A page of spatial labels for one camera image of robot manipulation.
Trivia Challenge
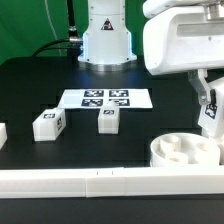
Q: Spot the white thin cable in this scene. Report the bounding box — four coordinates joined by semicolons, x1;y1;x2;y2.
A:
43;0;64;57

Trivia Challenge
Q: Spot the white round stool seat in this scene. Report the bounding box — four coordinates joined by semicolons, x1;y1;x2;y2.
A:
150;133;221;167

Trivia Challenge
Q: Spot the white U-shaped fence frame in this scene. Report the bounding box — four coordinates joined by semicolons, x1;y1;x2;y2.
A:
0;122;224;200

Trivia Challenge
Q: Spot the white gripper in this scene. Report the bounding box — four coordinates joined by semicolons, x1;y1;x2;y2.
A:
143;0;224;105

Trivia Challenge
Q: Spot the black cable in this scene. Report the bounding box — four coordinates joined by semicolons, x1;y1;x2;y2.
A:
31;0;84;58

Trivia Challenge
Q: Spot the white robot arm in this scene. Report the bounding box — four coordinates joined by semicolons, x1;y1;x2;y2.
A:
79;0;224;105

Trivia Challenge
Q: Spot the white marker tag sheet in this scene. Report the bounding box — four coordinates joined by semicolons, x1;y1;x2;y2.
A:
58;89;153;109

